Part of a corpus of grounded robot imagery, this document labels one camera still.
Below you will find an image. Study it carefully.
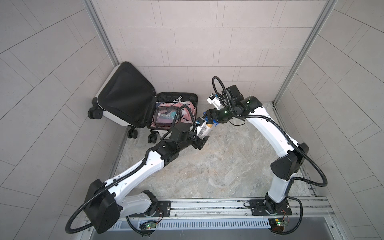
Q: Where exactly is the clear bottle with blue lid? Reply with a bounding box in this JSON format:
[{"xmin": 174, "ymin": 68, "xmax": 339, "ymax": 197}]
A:
[{"xmin": 196, "ymin": 116, "xmax": 218, "ymax": 139}]

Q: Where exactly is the pink shark print garment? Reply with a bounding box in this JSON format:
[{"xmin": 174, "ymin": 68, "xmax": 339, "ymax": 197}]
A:
[{"xmin": 150, "ymin": 102, "xmax": 196, "ymax": 130}]

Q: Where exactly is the clear black-trimmed toiletry pouch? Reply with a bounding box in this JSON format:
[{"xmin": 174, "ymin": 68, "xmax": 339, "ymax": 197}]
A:
[{"xmin": 152, "ymin": 107, "xmax": 179, "ymax": 128}]

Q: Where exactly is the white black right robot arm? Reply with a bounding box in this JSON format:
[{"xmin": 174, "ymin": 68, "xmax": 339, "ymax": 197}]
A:
[{"xmin": 198, "ymin": 94, "xmax": 309, "ymax": 215}]

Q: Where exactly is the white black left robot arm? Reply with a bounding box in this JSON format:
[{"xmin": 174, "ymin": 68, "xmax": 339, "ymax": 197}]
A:
[{"xmin": 81, "ymin": 123, "xmax": 214, "ymax": 234}]

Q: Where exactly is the black and white open suitcase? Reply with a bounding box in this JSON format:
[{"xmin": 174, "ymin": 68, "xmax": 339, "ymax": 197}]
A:
[{"xmin": 88, "ymin": 62, "xmax": 198, "ymax": 144}]

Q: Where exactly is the left green circuit board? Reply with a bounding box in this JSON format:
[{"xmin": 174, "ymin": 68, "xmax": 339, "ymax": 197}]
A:
[{"xmin": 140, "ymin": 221, "xmax": 158, "ymax": 230}]

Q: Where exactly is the green circuit board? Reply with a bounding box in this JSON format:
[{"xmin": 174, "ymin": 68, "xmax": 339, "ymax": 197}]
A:
[
  {"xmin": 140, "ymin": 221, "xmax": 158, "ymax": 230},
  {"xmin": 268, "ymin": 218, "xmax": 289, "ymax": 232}
]

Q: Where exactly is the right green circuit board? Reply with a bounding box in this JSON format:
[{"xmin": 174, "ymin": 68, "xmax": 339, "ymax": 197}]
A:
[{"xmin": 268, "ymin": 218, "xmax": 289, "ymax": 232}]

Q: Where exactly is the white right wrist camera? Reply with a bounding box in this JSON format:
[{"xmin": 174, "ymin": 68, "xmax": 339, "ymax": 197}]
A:
[{"xmin": 207, "ymin": 94, "xmax": 225, "ymax": 110}]

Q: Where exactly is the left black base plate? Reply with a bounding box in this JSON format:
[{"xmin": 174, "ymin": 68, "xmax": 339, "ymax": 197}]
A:
[{"xmin": 130, "ymin": 201, "xmax": 172, "ymax": 218}]

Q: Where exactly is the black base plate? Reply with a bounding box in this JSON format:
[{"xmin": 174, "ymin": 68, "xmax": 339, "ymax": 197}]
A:
[
  {"xmin": 249, "ymin": 199, "xmax": 292, "ymax": 217},
  {"xmin": 130, "ymin": 201, "xmax": 172, "ymax": 218}
]

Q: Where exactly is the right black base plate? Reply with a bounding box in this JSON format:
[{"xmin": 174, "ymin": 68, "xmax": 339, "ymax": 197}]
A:
[{"xmin": 249, "ymin": 199, "xmax": 292, "ymax": 217}]

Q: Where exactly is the right black corrugated cable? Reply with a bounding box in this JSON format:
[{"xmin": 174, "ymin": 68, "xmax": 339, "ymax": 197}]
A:
[{"xmin": 211, "ymin": 75, "xmax": 328, "ymax": 235}]

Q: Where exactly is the black corrugated cable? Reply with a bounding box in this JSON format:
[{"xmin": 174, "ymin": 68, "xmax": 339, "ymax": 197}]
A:
[
  {"xmin": 211, "ymin": 75, "xmax": 328, "ymax": 235},
  {"xmin": 64, "ymin": 104, "xmax": 199, "ymax": 235}
]

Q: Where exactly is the aluminium mounting rail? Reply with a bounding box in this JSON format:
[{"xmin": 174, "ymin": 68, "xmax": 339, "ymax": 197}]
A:
[{"xmin": 130, "ymin": 197, "xmax": 335, "ymax": 231}]

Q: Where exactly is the left black corrugated cable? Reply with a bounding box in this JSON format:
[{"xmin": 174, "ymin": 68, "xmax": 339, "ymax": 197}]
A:
[{"xmin": 64, "ymin": 104, "xmax": 199, "ymax": 235}]

